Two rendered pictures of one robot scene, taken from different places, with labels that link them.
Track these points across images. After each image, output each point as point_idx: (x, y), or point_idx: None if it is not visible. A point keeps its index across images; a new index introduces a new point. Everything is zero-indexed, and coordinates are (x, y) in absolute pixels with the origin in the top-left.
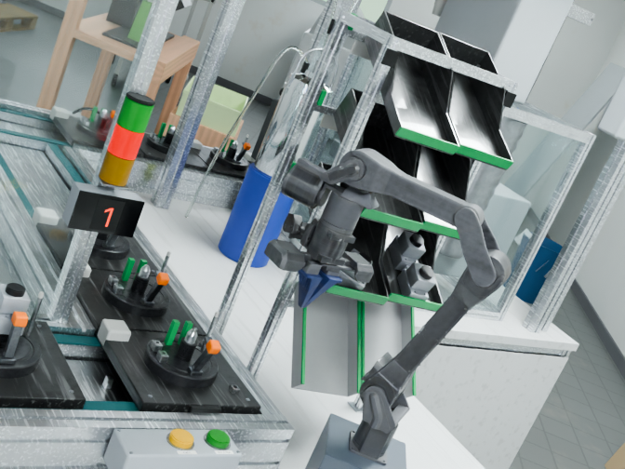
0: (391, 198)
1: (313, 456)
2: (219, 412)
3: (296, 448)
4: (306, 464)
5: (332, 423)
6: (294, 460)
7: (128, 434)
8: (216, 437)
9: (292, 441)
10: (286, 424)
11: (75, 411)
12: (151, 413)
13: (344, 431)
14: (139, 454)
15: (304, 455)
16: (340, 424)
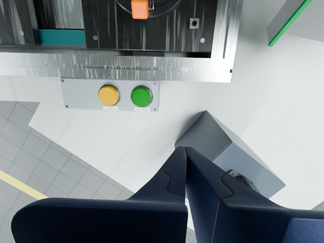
0: None
1: (207, 139)
2: (162, 57)
3: (259, 49)
4: (253, 69)
5: (218, 157)
6: (246, 63)
7: (69, 85)
8: (136, 100)
9: (263, 38)
10: (227, 74)
11: (30, 56)
12: (95, 58)
13: (224, 168)
14: (73, 108)
15: (261, 58)
16: (228, 159)
